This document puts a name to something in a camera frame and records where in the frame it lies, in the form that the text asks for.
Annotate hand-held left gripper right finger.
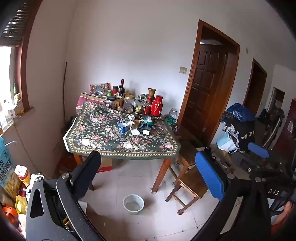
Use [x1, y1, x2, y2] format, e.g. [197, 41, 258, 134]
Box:
[192, 146, 275, 241]

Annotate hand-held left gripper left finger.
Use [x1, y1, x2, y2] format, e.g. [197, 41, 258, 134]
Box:
[25, 150, 107, 241]

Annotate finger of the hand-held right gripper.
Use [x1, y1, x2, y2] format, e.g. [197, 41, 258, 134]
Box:
[240, 159, 287, 178]
[248, 142, 285, 168]

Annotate white plastic basin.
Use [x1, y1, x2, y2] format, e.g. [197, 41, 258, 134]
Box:
[123, 194, 145, 215]

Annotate small cardboard box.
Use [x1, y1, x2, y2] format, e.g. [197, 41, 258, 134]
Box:
[129, 119, 142, 130]

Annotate green wrapper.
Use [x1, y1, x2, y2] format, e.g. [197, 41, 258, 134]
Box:
[142, 116, 154, 128]

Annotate person's right forearm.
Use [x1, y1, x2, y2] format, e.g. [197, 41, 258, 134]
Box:
[271, 200, 296, 234]

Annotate low wooden stool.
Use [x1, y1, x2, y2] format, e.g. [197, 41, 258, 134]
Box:
[165, 166, 209, 215]

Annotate wooden bench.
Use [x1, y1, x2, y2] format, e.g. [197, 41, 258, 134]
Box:
[169, 138, 197, 186]

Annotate blue paper bag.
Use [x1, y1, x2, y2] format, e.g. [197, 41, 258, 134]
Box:
[216, 132, 239, 154]

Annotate dark hanging clothes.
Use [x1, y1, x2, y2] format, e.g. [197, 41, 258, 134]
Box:
[258, 108, 285, 133]

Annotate floral tablecloth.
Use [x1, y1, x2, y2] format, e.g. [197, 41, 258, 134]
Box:
[63, 101, 181, 160]

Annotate blue cloth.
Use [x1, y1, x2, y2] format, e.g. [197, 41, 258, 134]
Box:
[220, 103, 256, 123]

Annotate wooden table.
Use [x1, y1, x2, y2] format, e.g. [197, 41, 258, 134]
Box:
[69, 111, 178, 194]

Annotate yellow bottle white cap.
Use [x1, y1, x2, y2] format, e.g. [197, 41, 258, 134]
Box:
[14, 165, 31, 186]

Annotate red striped bag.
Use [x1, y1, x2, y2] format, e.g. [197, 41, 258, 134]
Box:
[77, 93, 105, 114]

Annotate dark lid jar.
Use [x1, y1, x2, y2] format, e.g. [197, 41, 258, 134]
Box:
[106, 96, 117, 109]

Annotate yellow packet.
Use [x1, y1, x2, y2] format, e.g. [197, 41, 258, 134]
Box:
[15, 195, 28, 215]

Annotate brown wooden door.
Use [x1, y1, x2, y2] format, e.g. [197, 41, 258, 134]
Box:
[177, 20, 241, 146]
[180, 44, 228, 144]

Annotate clear liquor bottle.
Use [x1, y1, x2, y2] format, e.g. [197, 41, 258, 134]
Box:
[116, 86, 123, 108]

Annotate blue printed bag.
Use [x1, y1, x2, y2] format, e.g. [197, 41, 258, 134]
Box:
[0, 137, 14, 189]

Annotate patterned snack bag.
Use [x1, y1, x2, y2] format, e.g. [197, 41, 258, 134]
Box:
[90, 83, 112, 95]

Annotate red thermos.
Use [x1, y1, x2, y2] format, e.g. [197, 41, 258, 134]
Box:
[151, 95, 164, 116]

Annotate clear plastic bag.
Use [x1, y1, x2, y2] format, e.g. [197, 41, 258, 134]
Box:
[135, 94, 148, 107]

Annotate yellow oil bottle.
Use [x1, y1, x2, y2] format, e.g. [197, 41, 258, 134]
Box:
[17, 98, 25, 116]

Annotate green glass bottle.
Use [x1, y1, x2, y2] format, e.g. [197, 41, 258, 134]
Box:
[13, 83, 21, 105]

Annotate window blind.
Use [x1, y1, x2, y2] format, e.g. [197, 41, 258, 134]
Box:
[0, 0, 31, 48]

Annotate narrow wooden door frame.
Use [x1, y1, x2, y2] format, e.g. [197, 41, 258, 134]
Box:
[242, 58, 268, 114]

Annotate wooden window frame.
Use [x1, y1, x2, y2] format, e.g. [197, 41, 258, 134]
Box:
[14, 0, 44, 116]

